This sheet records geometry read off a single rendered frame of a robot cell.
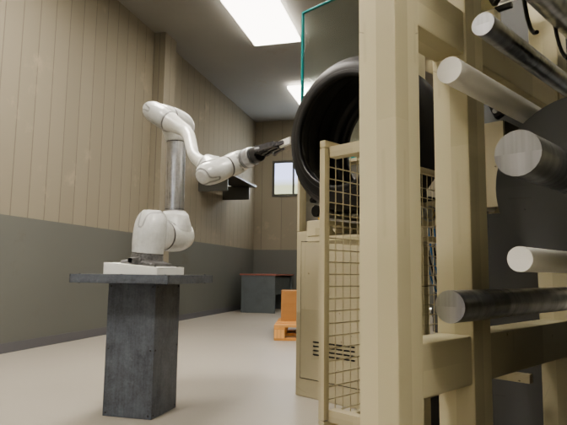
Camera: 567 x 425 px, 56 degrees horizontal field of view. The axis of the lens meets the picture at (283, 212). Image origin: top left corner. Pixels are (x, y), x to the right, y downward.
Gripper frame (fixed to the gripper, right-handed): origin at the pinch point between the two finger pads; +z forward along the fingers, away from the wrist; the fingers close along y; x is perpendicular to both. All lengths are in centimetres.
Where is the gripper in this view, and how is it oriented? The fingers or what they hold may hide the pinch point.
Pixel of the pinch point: (285, 142)
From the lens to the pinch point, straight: 231.7
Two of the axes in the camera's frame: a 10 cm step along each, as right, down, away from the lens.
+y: 7.1, 0.9, 7.0
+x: 0.8, 9.8, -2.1
